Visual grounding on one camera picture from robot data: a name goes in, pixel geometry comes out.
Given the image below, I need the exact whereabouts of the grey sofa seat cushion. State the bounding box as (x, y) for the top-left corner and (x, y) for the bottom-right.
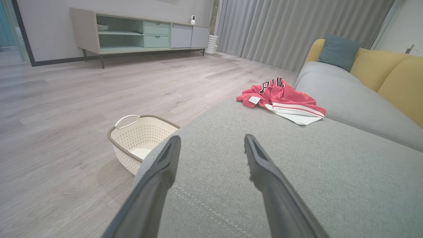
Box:
(295, 61), (423, 152)

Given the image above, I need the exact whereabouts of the red jersey white trim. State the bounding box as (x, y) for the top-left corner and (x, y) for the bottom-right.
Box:
(236, 77), (327, 126)

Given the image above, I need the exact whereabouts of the beige green tv cabinet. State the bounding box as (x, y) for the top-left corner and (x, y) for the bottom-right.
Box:
(69, 7), (211, 69)

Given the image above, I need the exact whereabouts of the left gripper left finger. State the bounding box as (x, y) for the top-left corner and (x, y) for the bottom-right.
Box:
(101, 135), (182, 238)

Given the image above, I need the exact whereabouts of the yellow sofa back cushion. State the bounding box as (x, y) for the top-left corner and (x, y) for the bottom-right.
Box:
(304, 39), (327, 64)
(378, 56), (423, 129)
(350, 48), (413, 93)

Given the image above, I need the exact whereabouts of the white ribbed cylinder appliance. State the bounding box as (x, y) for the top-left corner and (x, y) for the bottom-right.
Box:
(204, 34), (219, 55)

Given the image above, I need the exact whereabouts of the cream perforated laundry basket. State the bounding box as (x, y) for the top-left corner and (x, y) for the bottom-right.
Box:
(107, 114), (180, 176)

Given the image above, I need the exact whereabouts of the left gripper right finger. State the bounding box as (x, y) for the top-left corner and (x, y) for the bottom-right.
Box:
(244, 134), (331, 238)

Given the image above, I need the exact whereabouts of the large grey sofa ottoman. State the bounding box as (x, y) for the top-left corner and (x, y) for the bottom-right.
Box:
(132, 96), (423, 238)

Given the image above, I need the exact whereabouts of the grey pleated curtain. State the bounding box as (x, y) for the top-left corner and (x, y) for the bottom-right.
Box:
(216, 0), (396, 72)

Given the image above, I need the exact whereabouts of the teal throw pillow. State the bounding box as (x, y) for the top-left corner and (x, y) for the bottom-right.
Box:
(317, 34), (361, 72)

